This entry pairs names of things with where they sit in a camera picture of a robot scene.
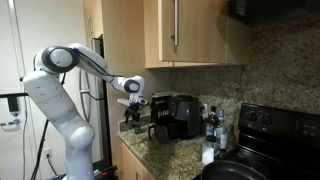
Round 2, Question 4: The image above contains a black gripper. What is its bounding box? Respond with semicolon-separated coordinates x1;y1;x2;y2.
123;101;144;135

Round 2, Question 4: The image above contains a black coffee maker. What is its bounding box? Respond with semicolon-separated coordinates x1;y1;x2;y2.
170;94;205;140
149;92;174;125

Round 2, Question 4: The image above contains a stainless steel refrigerator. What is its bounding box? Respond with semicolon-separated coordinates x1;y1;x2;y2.
78;34;113;168

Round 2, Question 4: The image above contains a wooden base cabinet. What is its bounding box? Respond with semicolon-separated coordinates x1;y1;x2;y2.
119;141;157;180

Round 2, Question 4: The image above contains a dark glass bottle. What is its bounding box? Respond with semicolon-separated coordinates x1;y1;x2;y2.
204;105;220;138

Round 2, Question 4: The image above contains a clear jar white powder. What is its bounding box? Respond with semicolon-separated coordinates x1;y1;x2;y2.
201;134;221;166

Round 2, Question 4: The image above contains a tall wooden side panel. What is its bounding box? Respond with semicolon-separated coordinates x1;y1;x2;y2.
82;0;174;168

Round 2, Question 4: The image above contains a clear bottle blue cap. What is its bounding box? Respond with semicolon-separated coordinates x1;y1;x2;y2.
215;109;229;153

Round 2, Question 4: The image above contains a black frying pan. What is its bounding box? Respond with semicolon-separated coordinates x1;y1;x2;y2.
200;159;270;180

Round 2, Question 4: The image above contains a black stove knob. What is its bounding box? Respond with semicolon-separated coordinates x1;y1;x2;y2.
259;113;275;127
245;110;259;123

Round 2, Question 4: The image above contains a silver door lever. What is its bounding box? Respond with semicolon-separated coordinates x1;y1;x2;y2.
0;117;22;128

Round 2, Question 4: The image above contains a black kitchen stove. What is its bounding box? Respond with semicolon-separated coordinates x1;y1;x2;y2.
193;102;320;180

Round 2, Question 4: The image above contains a black range hood microwave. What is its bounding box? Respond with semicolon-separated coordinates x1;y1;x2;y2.
227;0;320;28

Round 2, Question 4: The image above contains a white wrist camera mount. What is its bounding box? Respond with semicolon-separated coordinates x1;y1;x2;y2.
116;97;135;108

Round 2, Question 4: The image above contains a silver refrigerator handle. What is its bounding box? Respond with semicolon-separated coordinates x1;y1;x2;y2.
78;68;93;123

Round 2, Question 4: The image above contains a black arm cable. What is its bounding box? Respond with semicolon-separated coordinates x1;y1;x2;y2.
73;49;124;80

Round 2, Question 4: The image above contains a white wall outlet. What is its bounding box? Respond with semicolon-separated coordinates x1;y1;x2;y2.
42;147;54;160

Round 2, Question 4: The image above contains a thick black hanging cable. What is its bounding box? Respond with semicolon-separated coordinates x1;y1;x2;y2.
30;118;50;180

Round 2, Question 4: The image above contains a silver cabinet bar handle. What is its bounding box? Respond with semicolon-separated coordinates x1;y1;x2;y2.
170;0;180;47

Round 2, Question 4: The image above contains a wooden wall cabinet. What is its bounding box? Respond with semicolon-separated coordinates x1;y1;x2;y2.
143;0;252;70

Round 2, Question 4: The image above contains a black wall bracket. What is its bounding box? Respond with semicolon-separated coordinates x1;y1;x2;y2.
0;92;30;113

